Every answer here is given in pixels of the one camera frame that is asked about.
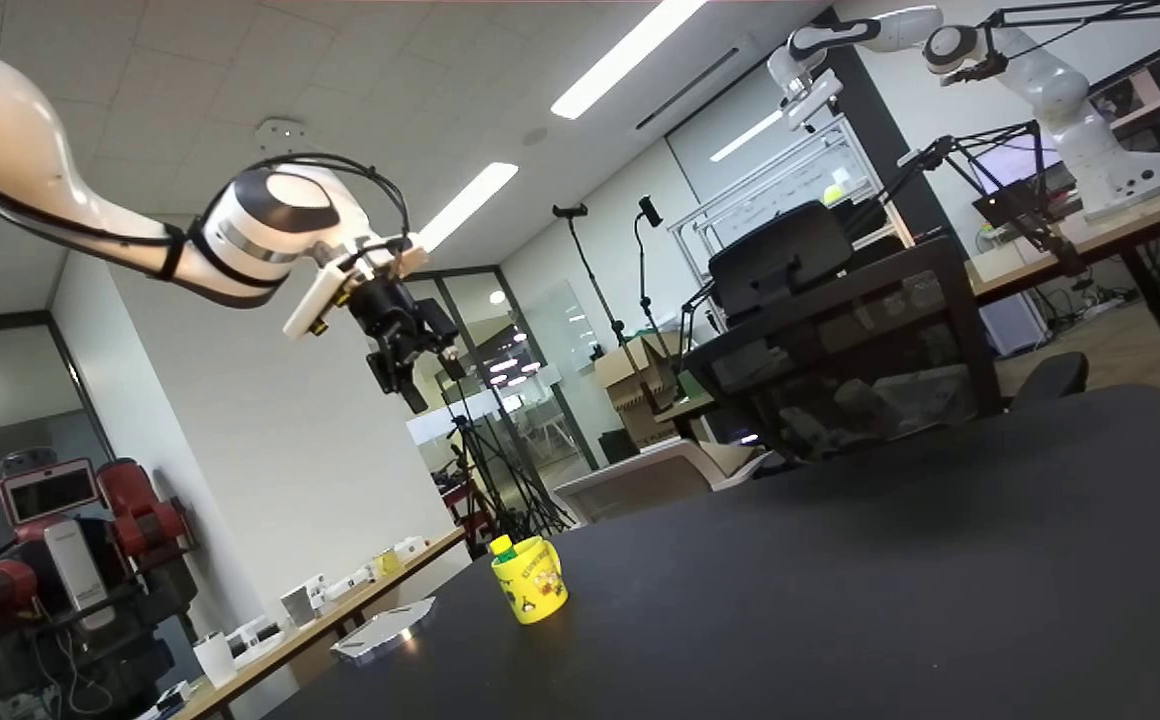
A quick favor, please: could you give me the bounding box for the long wooden side bench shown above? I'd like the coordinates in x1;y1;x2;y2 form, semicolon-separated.
135;523;471;720

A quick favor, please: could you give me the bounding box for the black office chair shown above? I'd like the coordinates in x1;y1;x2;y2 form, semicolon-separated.
705;194;861;323

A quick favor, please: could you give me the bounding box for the black camera tripod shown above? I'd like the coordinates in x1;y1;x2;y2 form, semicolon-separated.
449;406;577;541

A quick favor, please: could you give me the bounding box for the brown cardboard box stack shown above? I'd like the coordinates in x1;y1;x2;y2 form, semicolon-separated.
588;334;681;454

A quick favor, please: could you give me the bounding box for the red white screen kiosk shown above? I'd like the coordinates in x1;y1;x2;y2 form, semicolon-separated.
0;454;98;544

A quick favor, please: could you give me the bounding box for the long ceiling light panel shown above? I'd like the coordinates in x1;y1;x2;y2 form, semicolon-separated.
548;0;711;122
407;160;523;257

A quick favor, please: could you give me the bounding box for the yellow printed mug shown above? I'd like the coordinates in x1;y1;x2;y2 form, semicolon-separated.
488;531;571;627

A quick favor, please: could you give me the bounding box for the wooden desk with black legs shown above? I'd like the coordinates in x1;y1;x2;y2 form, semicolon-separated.
960;180;1160;405

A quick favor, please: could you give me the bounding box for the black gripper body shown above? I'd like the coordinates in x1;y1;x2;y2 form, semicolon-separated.
343;272;464;369

